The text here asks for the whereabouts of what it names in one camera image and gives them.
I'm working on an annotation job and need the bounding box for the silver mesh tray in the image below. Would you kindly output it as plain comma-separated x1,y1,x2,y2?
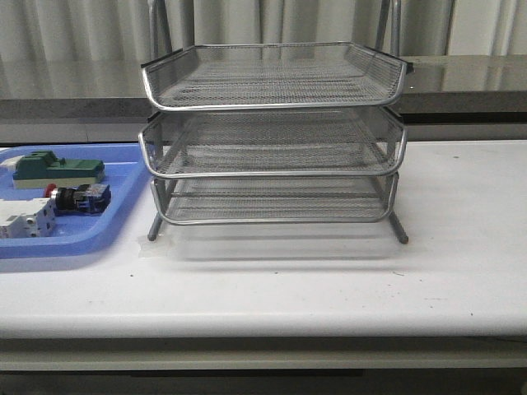
138,107,408,179
141,42,413,112
152,174,399,225

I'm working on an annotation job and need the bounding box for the red emergency stop push button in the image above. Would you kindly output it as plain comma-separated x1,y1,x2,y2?
44,184,111,215

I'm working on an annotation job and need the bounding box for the clear tape patch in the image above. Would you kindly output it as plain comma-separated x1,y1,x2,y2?
138,235,173,258

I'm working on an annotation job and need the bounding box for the blue plastic tray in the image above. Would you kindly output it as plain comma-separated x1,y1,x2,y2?
1,143,149,258

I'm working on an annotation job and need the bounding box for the green and cream relay module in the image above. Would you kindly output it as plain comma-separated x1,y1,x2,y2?
12,150,105,188

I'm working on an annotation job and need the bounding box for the white circuit breaker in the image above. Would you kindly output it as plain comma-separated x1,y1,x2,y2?
1,197,56,239

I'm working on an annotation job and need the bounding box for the grey stone counter ledge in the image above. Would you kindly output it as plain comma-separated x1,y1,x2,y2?
1,55,526,122

